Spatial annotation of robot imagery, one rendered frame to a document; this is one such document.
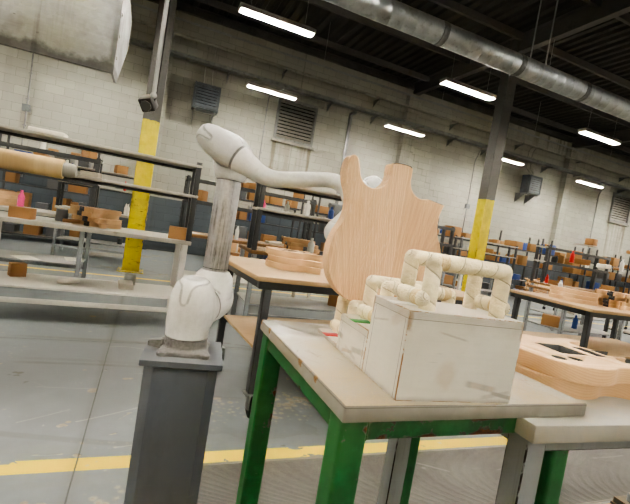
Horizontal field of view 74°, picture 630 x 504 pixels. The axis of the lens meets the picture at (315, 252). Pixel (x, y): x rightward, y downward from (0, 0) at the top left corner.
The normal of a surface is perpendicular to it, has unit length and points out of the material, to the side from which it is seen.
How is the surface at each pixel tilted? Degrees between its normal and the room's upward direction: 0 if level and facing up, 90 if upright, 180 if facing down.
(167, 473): 90
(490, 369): 90
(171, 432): 90
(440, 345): 90
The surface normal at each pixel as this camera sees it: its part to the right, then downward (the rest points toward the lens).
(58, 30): 0.37, 0.11
